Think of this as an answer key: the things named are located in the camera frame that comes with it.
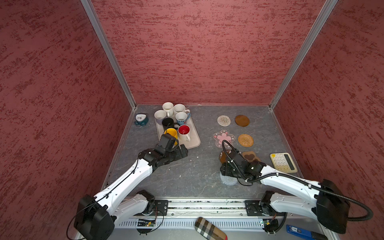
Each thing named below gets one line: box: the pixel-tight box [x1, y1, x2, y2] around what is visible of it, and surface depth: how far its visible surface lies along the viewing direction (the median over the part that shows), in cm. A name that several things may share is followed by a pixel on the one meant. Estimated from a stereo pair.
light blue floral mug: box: [175, 112, 191, 125], surface depth 103 cm
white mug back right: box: [173, 103, 191, 115], surface depth 111 cm
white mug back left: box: [154, 109, 167, 126], surface depth 108 cm
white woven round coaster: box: [217, 115, 231, 127], surface depth 112 cm
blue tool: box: [286, 224, 329, 240], surface depth 66 cm
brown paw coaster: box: [242, 151, 262, 162], surface depth 94 cm
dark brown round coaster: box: [234, 115, 250, 127], surface depth 116 cm
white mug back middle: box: [162, 102, 174, 117], surface depth 111 cm
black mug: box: [162, 117, 175, 130], surface depth 100 cm
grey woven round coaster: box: [220, 172, 238, 186], surface depth 85 cm
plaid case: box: [194, 217, 228, 240], surface depth 67 cm
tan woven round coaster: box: [238, 133, 254, 148], surface depth 102 cm
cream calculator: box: [270, 152, 298, 174], surface depth 91 cm
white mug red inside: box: [177, 124, 191, 142], surface depth 100 cm
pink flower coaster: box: [213, 129, 236, 149], surface depth 105 cm
